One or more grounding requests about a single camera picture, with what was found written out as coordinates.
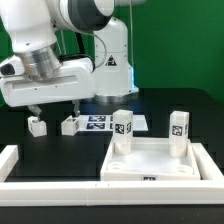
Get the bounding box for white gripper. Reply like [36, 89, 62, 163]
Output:
[0, 57, 96, 120]

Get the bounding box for AprilTag marker sheet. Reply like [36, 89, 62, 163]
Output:
[79, 115, 148, 131]

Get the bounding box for white hanging cable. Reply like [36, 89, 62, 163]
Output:
[54, 29, 68, 57]

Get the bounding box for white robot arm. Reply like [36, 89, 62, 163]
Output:
[0, 0, 138, 116]

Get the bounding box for white square tabletop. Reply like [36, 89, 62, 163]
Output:
[100, 137, 200, 181]

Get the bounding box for white U-shaped obstacle fence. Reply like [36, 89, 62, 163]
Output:
[0, 143, 224, 206]

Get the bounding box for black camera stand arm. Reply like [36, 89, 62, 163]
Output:
[76, 32, 88, 56]

